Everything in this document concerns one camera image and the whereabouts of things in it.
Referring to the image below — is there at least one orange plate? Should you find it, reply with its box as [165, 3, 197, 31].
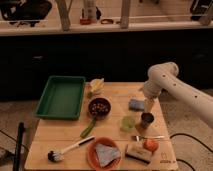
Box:
[87, 137, 121, 171]

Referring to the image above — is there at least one wooden railing post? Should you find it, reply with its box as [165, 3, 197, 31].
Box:
[120, 0, 131, 29]
[55, 0, 70, 31]

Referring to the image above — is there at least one red bowl on shelf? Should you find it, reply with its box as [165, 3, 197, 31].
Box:
[80, 18, 92, 25]

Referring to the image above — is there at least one green plastic cup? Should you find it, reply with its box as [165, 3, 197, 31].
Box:
[121, 116, 135, 132]

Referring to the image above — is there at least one metal fork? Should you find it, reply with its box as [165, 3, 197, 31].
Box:
[131, 135, 165, 141]

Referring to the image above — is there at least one blue sponge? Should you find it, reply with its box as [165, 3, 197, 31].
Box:
[129, 99, 144, 111]

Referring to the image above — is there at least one wooden railing post left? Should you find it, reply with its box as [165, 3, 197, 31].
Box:
[55, 0, 70, 31]

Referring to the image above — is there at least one black chair background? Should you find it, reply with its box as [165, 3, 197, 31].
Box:
[0, 0, 52, 27]

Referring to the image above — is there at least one blue grey cloth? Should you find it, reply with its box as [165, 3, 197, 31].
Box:
[95, 143, 121, 167]

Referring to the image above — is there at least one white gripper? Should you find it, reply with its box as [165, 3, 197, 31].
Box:
[141, 80, 162, 113]

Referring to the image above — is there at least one green plastic tray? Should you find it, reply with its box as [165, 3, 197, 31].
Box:
[35, 76, 85, 120]

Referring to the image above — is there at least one orange fruit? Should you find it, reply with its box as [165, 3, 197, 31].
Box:
[144, 139, 159, 152]

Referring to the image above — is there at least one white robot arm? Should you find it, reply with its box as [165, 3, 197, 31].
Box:
[142, 62, 213, 129]

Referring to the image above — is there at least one black cable on floor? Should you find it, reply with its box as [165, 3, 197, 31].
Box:
[169, 132, 213, 171]

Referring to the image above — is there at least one small metal cup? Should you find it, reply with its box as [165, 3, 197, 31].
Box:
[140, 113, 154, 129]

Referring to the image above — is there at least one wooden railing post middle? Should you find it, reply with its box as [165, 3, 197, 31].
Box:
[120, 0, 131, 29]

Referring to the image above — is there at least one black pole stand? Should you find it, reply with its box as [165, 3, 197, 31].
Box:
[13, 122, 25, 171]

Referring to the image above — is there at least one white dish brush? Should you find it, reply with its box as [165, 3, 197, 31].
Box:
[47, 136, 95, 162]

